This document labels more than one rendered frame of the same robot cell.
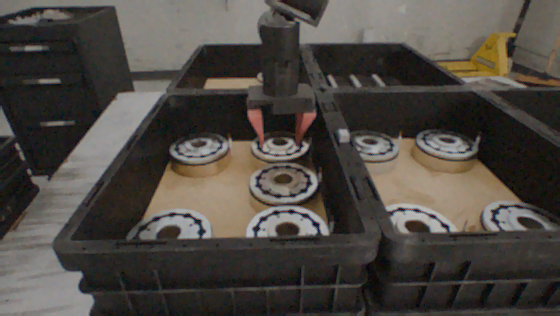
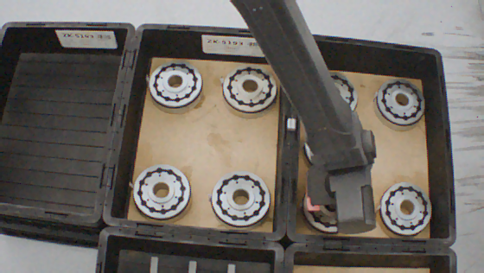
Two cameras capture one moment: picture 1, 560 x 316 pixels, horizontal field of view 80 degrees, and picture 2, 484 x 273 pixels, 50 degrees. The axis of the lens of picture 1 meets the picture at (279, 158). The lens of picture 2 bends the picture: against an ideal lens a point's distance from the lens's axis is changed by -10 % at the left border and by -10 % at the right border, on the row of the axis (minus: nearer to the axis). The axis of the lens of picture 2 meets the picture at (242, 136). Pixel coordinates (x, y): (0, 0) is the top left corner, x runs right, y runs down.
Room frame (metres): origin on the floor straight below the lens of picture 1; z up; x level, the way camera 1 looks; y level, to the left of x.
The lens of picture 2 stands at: (0.83, -0.14, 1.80)
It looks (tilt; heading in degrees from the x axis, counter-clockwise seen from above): 66 degrees down; 184
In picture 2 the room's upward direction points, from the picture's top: 3 degrees clockwise
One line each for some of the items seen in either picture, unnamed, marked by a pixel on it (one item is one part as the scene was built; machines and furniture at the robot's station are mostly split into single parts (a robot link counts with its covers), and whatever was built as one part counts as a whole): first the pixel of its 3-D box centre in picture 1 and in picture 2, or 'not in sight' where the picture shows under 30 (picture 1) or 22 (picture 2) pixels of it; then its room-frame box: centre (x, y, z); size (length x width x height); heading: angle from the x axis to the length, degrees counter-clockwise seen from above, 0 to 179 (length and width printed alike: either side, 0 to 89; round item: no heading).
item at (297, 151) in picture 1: (279, 145); (331, 205); (0.52, 0.00, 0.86); 0.10 x 0.10 x 0.01
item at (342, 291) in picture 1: (237, 178); (367, 149); (0.41, 0.06, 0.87); 0.40 x 0.30 x 0.11; 2
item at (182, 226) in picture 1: (168, 234); (402, 99); (0.29, 0.13, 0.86); 0.05 x 0.05 x 0.01
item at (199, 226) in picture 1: (169, 237); (401, 101); (0.29, 0.13, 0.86); 0.10 x 0.10 x 0.01
